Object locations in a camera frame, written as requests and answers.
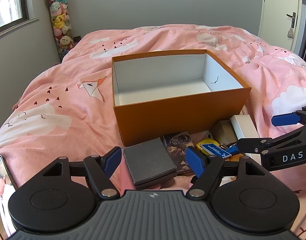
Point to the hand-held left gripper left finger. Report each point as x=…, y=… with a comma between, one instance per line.
x=113, y=158

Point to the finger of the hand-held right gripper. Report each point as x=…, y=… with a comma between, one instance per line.
x=284, y=119
x=252, y=143

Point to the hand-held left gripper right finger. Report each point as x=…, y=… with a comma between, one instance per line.
x=194, y=161

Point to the dark printed card box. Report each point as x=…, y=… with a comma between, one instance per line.
x=176, y=145

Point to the small tan cardboard box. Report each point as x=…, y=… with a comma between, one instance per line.
x=225, y=131

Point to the dark grey box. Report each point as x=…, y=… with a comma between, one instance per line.
x=148, y=160

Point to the orange cardboard box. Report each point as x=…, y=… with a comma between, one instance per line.
x=180, y=115

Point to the long white box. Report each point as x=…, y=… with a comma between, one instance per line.
x=244, y=127

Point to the yellow tape measure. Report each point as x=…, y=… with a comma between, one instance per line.
x=205, y=141

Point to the blue key tag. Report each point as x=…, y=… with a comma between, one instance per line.
x=215, y=150

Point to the pink printed blanket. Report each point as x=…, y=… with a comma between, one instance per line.
x=68, y=120

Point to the small hanging pouch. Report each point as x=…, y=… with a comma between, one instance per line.
x=290, y=33

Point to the cream door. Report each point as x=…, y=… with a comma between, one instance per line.
x=275, y=5

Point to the smartphone with lit screen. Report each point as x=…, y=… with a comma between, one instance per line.
x=3, y=192

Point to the dark bedside furniture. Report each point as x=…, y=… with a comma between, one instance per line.
x=77, y=39

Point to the clear tube of plush toys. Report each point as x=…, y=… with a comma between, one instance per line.
x=59, y=22

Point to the window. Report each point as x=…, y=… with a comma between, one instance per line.
x=8, y=2

